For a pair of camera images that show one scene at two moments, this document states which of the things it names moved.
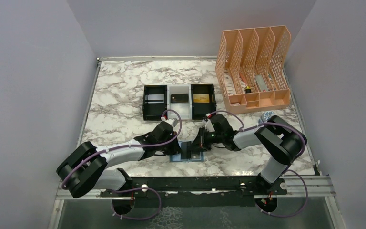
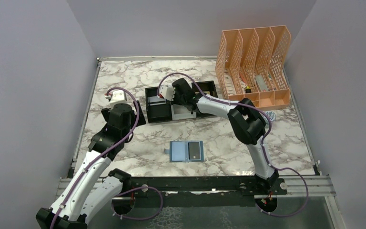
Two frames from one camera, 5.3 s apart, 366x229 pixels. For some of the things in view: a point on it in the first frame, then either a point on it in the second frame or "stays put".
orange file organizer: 249,68 stays put
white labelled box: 229,85 stays put
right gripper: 199,143 to 174,101
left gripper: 175,148 to 140,120
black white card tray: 185,101 stays put
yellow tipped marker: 248,90 stays put
